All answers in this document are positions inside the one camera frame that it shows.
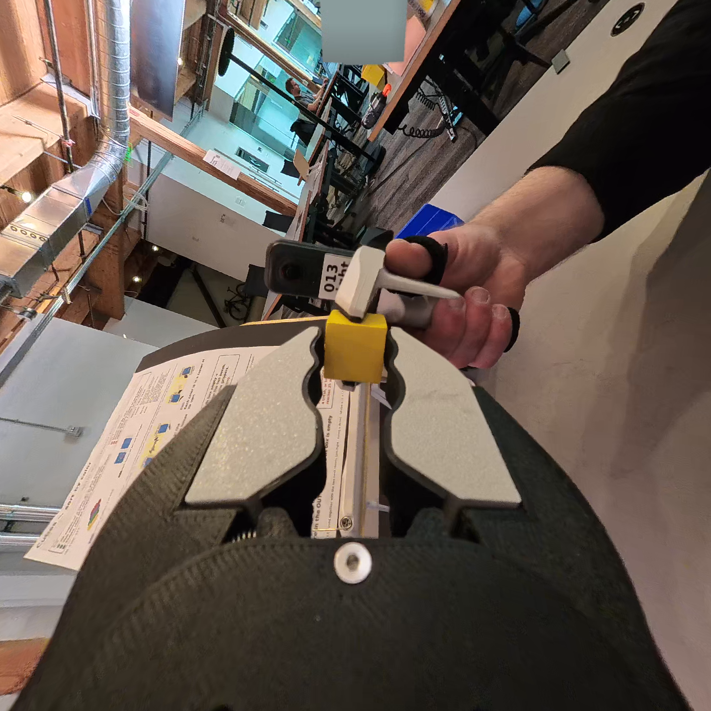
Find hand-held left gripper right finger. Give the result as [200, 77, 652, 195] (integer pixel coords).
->
[382, 327, 524, 527]

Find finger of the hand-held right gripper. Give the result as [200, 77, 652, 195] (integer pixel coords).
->
[333, 246, 387, 324]

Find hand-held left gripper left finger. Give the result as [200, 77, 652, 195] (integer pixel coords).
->
[184, 326, 325, 527]

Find yellow wooden cube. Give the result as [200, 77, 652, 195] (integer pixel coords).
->
[324, 310, 388, 385]

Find blue plastic bin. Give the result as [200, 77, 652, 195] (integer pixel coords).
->
[397, 203, 466, 248]

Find person's right forearm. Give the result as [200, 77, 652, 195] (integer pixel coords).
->
[500, 0, 711, 270]

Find person's right hand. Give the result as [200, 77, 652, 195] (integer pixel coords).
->
[383, 208, 549, 372]

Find bicycle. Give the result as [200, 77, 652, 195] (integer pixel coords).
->
[224, 282, 252, 322]

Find long white topped table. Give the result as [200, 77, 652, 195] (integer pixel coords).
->
[260, 72, 341, 322]

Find wooden rimmed document board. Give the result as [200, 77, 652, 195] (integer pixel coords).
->
[136, 316, 390, 540]

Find printed instruction sheet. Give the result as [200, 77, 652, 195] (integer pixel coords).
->
[25, 344, 384, 571]

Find white paper sign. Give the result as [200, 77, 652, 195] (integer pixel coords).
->
[203, 148, 243, 180]

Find dark bottle with orange tip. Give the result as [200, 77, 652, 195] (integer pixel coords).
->
[360, 83, 391, 130]

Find wooden railing beam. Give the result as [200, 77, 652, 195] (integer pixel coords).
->
[129, 106, 299, 216]

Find grey metal pipes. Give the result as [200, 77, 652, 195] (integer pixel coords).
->
[0, 501, 63, 552]

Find dark hanging panel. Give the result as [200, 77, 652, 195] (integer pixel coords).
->
[129, 0, 185, 121]

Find wooden edged table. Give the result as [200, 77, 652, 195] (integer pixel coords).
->
[367, 0, 463, 141]

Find wooden ledge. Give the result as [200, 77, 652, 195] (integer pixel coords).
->
[0, 638, 52, 696]

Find round black floor marker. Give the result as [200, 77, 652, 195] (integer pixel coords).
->
[609, 2, 647, 37]

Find black round pedestal stand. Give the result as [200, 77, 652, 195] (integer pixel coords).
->
[216, 27, 385, 163]

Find silver ventilation duct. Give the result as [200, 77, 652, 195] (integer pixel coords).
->
[0, 0, 135, 295]

